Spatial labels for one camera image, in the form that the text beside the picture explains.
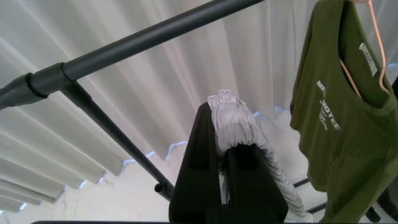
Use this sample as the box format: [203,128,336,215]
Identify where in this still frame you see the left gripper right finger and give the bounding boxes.
[206,143,289,223]

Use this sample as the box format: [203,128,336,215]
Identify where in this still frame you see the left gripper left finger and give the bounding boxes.
[169,101,222,223]

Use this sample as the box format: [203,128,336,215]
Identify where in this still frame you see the pale grey shorts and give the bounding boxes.
[207,89,314,223]

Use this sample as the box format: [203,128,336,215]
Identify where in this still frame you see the green printed shirt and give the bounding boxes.
[289,0,398,223]

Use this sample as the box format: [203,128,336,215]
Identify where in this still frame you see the pink clothes hanger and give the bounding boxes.
[338,0,391,100]

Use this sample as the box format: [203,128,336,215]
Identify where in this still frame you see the black clothes rack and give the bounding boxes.
[0,0,382,223]

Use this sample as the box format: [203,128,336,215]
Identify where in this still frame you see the white curtain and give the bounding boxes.
[0,0,398,215]

